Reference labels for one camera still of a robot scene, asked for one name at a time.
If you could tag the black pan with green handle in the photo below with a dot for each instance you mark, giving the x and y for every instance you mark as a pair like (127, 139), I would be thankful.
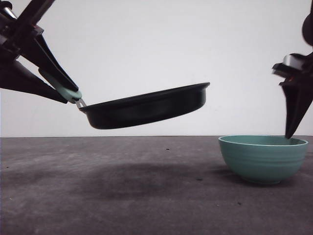
(139, 109)

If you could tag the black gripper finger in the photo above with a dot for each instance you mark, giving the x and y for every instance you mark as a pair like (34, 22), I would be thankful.
(43, 58)
(14, 76)
(298, 99)

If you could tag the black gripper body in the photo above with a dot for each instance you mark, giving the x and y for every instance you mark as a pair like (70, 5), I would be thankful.
(295, 68)
(15, 30)

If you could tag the teal ceramic bowl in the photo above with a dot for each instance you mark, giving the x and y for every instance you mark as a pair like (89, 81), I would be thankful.
(263, 160)

